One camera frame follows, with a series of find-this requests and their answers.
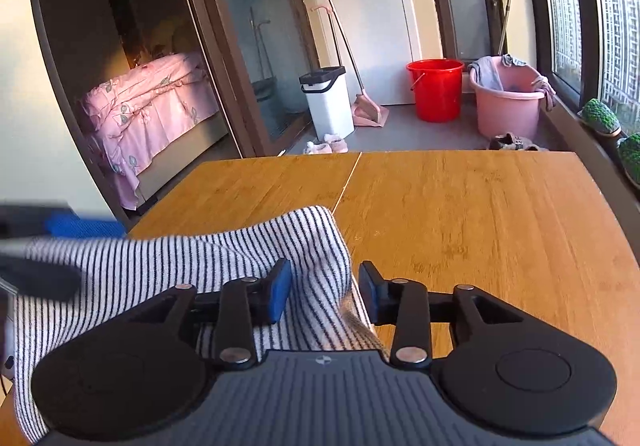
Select grey cloth on basin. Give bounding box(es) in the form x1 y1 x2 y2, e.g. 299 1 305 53
469 56 503 91

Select white bin black lid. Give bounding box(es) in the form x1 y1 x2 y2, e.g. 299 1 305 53
299 66 355 140

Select pink dustpan with broom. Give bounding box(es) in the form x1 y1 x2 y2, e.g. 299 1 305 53
326 0 390 128

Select green shoe near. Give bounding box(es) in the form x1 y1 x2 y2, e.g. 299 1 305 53
617 133 640 188

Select red plastic bucket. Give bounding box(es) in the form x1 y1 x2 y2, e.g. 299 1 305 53
406 58 465 123

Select green shoe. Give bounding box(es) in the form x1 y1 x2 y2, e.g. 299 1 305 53
617 133 640 188
578 99 622 137

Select pink plastic basin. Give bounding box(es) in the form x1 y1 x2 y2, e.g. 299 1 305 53
469 54 555 140

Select striped grey knit garment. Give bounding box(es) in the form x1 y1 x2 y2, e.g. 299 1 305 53
13 206 383 443

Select pink slippers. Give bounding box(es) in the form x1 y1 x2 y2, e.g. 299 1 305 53
304 134 348 155

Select green shoe far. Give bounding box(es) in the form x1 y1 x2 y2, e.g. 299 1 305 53
578 99 622 137

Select bed with pink cover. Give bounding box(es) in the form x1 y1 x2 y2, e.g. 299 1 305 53
80 52 228 211

